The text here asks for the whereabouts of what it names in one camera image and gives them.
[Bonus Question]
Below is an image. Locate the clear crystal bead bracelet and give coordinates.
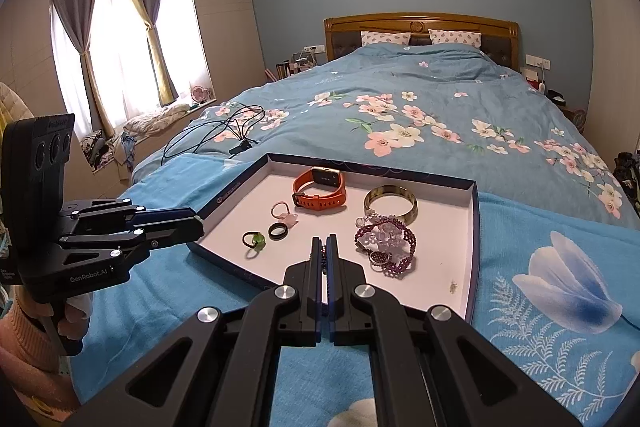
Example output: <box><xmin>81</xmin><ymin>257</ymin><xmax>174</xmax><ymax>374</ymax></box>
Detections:
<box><xmin>356</xmin><ymin>214</ymin><xmax>407</xmax><ymax>258</ymax></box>

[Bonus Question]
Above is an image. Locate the yellow buttoned garment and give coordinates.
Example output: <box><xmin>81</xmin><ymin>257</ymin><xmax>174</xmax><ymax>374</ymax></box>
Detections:
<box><xmin>7</xmin><ymin>384</ymin><xmax>78</xmax><ymax>420</ymax></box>

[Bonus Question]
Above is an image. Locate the beige wardrobe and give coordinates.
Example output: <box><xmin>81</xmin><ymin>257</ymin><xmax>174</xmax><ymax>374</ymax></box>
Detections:
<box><xmin>187</xmin><ymin>0</ymin><xmax>268</xmax><ymax>102</ymax></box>
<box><xmin>575</xmin><ymin>0</ymin><xmax>640</xmax><ymax>152</ymax></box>

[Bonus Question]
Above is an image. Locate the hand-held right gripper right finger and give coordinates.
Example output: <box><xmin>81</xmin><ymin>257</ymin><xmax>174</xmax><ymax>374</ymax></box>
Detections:
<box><xmin>326</xmin><ymin>235</ymin><xmax>583</xmax><ymax>427</ymax></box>

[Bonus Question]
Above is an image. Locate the purple bead bracelet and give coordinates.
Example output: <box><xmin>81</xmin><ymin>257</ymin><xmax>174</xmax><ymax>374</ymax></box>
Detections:
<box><xmin>354</xmin><ymin>222</ymin><xmax>417</xmax><ymax>279</ymax></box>

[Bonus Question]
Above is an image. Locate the green gem ring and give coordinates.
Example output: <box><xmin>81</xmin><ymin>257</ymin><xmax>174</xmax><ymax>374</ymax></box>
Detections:
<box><xmin>242</xmin><ymin>231</ymin><xmax>266</xmax><ymax>258</ymax></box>

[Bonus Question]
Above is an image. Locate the black charger cable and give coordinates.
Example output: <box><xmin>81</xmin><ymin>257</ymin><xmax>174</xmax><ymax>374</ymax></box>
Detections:
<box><xmin>162</xmin><ymin>103</ymin><xmax>266</xmax><ymax>165</ymax></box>

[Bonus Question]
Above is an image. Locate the wooden bed headboard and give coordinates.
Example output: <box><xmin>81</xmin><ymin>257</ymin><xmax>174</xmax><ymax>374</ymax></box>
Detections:
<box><xmin>323</xmin><ymin>13</ymin><xmax>521</xmax><ymax>70</ymax></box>

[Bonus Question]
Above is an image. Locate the white sheer curtain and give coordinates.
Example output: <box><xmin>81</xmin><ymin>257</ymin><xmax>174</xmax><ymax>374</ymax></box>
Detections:
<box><xmin>50</xmin><ymin>0</ymin><xmax>211</xmax><ymax>128</ymax></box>

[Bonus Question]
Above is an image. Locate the dark blue shallow box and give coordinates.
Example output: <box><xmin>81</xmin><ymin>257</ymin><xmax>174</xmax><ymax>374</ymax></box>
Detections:
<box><xmin>186</xmin><ymin>152</ymin><xmax>482</xmax><ymax>325</ymax></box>

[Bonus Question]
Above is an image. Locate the person's left forearm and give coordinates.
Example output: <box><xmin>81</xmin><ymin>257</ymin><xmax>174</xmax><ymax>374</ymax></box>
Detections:
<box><xmin>0</xmin><ymin>297</ymin><xmax>81</xmax><ymax>408</ymax></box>

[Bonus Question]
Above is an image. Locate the pile of mixed clothes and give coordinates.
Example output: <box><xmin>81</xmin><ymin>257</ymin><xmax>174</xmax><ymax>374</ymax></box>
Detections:
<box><xmin>82</xmin><ymin>132</ymin><xmax>138</xmax><ymax>168</ymax></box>

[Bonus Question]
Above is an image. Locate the grey and yellow curtain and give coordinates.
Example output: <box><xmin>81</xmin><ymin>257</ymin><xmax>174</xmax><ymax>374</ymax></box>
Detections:
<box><xmin>49</xmin><ymin>0</ymin><xmax>113</xmax><ymax>138</ymax></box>
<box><xmin>117</xmin><ymin>0</ymin><xmax>180</xmax><ymax>108</ymax></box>

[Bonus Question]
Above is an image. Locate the pink flower ring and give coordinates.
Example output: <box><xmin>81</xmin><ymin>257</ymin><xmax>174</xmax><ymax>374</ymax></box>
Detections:
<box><xmin>271</xmin><ymin>202</ymin><xmax>302</xmax><ymax>228</ymax></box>

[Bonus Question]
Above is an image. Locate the blue floral duvet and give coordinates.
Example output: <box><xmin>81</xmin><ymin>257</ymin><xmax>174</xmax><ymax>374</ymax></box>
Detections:
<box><xmin>131</xmin><ymin>44</ymin><xmax>640</xmax><ymax>228</ymax></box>

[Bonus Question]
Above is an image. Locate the cream quilted blanket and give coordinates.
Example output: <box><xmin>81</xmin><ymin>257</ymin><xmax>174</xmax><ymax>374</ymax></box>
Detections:
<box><xmin>122</xmin><ymin>104</ymin><xmax>191</xmax><ymax>135</ymax></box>

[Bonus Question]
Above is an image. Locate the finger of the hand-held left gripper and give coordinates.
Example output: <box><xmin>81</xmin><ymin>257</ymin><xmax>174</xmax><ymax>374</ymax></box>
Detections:
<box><xmin>58</xmin><ymin>226</ymin><xmax>206</xmax><ymax>266</ymax></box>
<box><xmin>60</xmin><ymin>200</ymin><xmax>205</xmax><ymax>236</ymax></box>

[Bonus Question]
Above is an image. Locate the orange wristwatch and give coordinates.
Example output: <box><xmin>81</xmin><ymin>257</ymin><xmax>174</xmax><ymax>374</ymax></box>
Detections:
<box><xmin>291</xmin><ymin>167</ymin><xmax>347</xmax><ymax>210</ymax></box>

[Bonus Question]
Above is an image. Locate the gold bangle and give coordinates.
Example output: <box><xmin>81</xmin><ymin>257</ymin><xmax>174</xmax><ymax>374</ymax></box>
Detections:
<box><xmin>363</xmin><ymin>185</ymin><xmax>418</xmax><ymax>223</ymax></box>

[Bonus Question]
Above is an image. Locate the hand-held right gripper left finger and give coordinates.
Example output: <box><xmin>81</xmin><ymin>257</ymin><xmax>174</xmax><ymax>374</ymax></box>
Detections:
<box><xmin>62</xmin><ymin>236</ymin><xmax>326</xmax><ymax>427</ymax></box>

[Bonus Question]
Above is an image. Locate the person's left hand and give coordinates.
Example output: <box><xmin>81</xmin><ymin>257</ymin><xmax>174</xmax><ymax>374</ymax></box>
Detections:
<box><xmin>56</xmin><ymin>294</ymin><xmax>94</xmax><ymax>339</ymax></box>

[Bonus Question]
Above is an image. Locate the row of cosmetic bottles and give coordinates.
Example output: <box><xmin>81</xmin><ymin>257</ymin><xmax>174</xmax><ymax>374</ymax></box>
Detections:
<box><xmin>265</xmin><ymin>52</ymin><xmax>321</xmax><ymax>82</ymax></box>

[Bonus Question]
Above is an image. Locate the pile of dark clothes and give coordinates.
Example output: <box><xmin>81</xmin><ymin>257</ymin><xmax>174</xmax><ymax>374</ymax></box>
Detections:
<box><xmin>612</xmin><ymin>151</ymin><xmax>640</xmax><ymax>212</ymax></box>

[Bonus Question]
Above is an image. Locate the cream puffer jacket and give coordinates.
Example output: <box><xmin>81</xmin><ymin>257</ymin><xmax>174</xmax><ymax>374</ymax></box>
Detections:
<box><xmin>0</xmin><ymin>82</ymin><xmax>28</xmax><ymax>142</ymax></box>

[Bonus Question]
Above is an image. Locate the light blue flower-print blanket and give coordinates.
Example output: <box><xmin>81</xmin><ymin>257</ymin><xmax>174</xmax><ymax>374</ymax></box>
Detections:
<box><xmin>70</xmin><ymin>154</ymin><xmax>640</xmax><ymax>427</ymax></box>

